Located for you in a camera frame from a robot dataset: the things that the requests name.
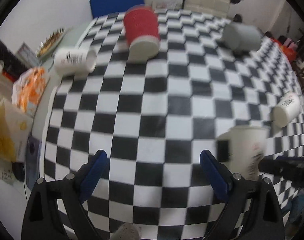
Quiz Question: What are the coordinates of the yellow snack bag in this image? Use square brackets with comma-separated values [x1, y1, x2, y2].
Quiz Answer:
[0, 96, 33, 163]

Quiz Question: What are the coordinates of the white calligraphy cup left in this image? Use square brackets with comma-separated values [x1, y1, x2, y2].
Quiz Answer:
[53, 47, 97, 76]

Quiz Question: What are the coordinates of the white calligraphy cup right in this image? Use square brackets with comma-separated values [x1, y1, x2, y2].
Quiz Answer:
[273, 92, 302, 128]

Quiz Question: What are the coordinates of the checkered tablecloth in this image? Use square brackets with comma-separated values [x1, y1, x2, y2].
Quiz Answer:
[41, 10, 300, 239]

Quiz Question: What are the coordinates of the orange white snack bag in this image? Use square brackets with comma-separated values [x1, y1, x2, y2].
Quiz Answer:
[11, 67, 49, 118]

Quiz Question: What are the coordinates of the white calligraphy cup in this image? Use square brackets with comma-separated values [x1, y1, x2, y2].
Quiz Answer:
[273, 92, 302, 128]
[53, 47, 97, 76]

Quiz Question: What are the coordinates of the blue smartphone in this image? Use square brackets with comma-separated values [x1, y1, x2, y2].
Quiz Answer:
[25, 135, 42, 191]

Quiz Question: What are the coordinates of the white bird paper cup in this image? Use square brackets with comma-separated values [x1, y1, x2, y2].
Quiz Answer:
[217, 125, 269, 180]

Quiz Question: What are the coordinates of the orange plastic bag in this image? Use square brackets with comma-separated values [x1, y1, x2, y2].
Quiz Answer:
[271, 38, 297, 63]

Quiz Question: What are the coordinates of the red ripple paper cup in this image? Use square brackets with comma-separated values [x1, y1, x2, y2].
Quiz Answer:
[123, 5, 160, 63]

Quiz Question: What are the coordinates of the snack plate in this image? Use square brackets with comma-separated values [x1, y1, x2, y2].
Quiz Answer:
[36, 28, 65, 58]

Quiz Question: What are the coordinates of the grey plastic cup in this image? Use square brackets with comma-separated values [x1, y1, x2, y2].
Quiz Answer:
[222, 22, 262, 52]

